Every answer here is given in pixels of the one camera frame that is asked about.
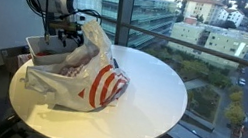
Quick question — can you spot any white red-striped plastic bag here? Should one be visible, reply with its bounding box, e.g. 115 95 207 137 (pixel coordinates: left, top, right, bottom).
16 8 140 120

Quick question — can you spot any white plastic storage bin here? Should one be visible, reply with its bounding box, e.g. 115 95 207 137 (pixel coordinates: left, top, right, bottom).
21 29 82 73

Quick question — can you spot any horizontal window rail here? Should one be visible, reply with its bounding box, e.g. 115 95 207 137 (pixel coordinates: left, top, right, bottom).
93 13 248 72

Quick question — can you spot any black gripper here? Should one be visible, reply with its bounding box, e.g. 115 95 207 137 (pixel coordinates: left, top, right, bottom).
52 13 89 51

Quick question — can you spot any grey window mullion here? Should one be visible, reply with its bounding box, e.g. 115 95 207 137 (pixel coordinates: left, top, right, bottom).
110 0 135 48

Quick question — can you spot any brown cardboard box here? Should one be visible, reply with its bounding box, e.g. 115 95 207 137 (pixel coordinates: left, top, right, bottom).
0 41 33 77

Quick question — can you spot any purple checkered cloth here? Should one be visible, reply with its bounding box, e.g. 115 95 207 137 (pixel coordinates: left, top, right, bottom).
57 57 89 81

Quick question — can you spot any red tomato toy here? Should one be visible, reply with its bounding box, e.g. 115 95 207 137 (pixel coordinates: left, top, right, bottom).
35 48 54 59

